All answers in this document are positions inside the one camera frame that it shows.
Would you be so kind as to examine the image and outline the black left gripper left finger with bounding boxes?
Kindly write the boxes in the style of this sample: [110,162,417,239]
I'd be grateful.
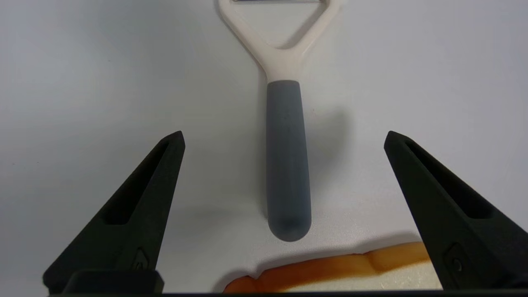
[42,131,186,290]

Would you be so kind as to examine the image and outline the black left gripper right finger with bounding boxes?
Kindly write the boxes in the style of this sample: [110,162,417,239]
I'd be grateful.
[384,131,528,291]

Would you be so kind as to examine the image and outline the white peeler with grey handle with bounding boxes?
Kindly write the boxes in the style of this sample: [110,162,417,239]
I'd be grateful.
[217,0,343,242]

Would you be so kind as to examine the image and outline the slice of white bread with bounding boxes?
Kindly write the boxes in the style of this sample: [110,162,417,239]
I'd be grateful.
[223,242,444,293]

